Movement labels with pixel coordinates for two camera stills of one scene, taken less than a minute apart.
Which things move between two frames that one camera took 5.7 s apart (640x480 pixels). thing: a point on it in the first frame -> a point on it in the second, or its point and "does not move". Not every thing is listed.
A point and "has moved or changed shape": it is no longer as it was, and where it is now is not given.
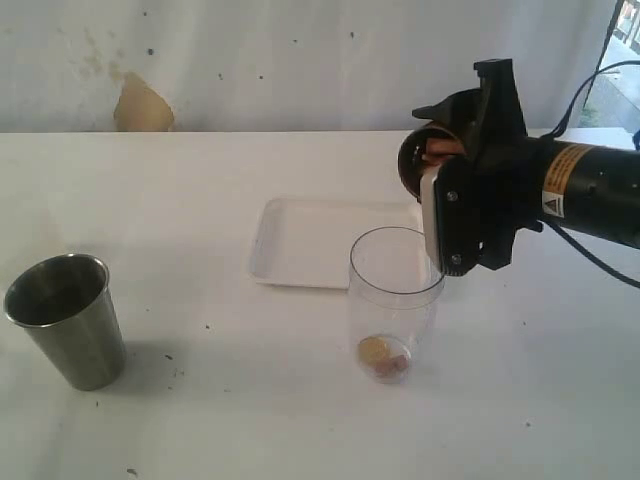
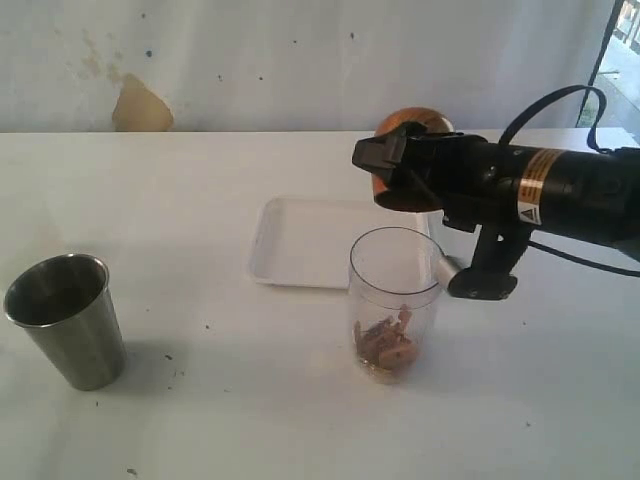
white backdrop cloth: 289,66 does not move
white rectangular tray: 308,242 does not move
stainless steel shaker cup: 64,303 does not move
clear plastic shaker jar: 394,290 does not move
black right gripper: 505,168 -> 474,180
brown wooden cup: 425,146 has moved or changed shape
